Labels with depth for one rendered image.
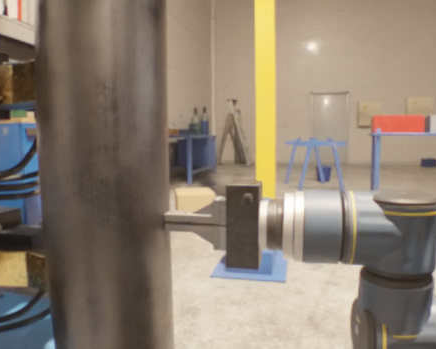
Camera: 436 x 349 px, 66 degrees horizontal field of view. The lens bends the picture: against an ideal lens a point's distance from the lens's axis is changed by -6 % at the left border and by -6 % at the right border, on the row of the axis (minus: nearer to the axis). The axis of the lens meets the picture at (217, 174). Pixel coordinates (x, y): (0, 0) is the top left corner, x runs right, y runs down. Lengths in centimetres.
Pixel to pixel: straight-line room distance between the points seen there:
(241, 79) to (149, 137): 1100
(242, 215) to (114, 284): 21
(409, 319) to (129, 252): 41
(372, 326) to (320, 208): 18
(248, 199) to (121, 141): 20
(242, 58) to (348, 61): 322
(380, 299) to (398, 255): 7
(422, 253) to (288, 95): 1085
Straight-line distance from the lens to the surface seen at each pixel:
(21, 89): 95
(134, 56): 54
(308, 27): 1172
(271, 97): 306
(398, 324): 56
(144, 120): 54
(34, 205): 225
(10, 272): 106
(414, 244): 53
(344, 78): 1145
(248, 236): 54
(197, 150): 757
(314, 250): 51
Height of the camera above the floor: 81
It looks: 6 degrees down
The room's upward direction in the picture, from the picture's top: 1 degrees counter-clockwise
